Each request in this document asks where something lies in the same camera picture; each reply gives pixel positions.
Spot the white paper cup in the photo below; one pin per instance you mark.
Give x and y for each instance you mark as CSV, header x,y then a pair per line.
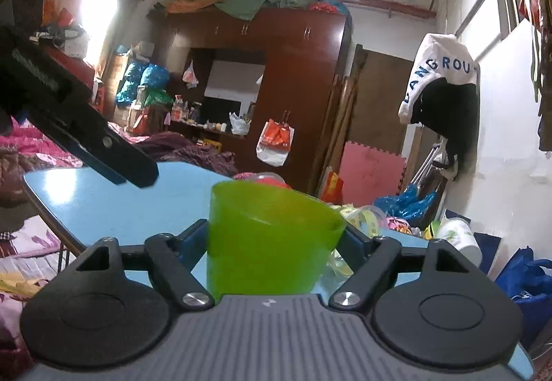
x,y
458,233

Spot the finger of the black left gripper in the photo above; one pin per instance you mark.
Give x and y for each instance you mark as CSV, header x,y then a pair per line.
x,y
108,152

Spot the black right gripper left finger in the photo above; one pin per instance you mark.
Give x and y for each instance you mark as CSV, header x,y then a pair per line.
x,y
169,261

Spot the white black hanging jacket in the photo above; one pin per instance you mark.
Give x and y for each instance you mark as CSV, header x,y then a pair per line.
x,y
442,95

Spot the yellow patterned clear cup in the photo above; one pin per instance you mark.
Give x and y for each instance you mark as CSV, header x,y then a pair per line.
x,y
369,220

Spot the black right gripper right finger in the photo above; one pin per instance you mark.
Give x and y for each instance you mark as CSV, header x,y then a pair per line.
x,y
378,264

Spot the blue plastic bag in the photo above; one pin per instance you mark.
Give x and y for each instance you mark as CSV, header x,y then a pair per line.
x,y
408,206

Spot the green plastic cup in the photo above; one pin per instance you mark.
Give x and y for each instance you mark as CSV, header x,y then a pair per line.
x,y
267,240

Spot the red striped clear cup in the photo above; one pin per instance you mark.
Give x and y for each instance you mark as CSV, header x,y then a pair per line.
x,y
266,178

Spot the pink foam mat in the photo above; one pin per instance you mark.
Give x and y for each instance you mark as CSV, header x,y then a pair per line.
x,y
368,173

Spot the orange white hanging bag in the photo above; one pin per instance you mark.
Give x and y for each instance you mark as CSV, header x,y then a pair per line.
x,y
274,143

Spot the dark brown wardrobe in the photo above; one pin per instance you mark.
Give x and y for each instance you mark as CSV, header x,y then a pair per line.
x,y
285,64

